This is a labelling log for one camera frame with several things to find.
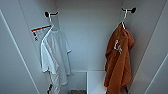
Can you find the orange hoodie with white print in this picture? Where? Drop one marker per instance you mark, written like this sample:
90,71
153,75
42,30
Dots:
120,63

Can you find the white wardrobe door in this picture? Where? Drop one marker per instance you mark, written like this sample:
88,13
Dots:
153,56
15,63

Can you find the white wardrobe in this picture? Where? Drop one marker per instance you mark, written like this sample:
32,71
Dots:
88,40

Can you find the white t-shirt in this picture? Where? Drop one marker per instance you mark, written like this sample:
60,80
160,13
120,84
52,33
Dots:
56,53

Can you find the white wardrobe shelf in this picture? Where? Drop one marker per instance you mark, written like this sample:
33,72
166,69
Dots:
96,83

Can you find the brown storage basket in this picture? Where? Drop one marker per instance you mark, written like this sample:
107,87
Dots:
77,92

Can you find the orange bar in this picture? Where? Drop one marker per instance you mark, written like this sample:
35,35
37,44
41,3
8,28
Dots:
41,28

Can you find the black wardrobe hook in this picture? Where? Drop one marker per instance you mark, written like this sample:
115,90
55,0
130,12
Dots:
47,14
132,10

